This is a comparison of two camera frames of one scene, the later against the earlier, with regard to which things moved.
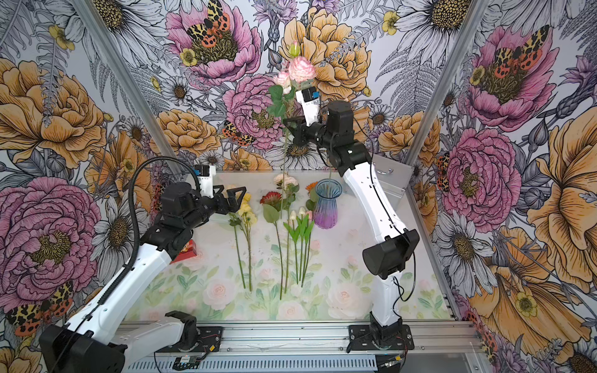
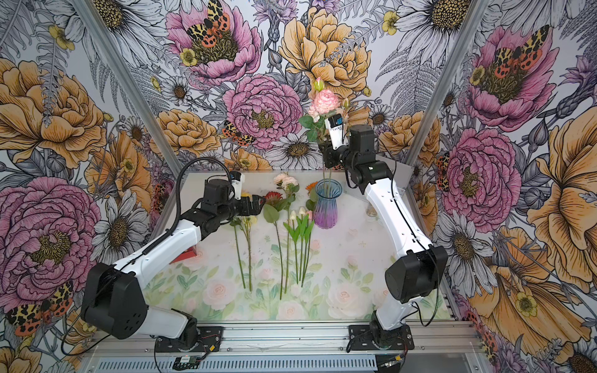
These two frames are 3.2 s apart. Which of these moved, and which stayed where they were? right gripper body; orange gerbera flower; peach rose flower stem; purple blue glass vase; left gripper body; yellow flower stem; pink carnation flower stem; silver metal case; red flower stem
Moved: right gripper body; pink carnation flower stem; left gripper body
Stayed: yellow flower stem; red flower stem; peach rose flower stem; orange gerbera flower; purple blue glass vase; silver metal case
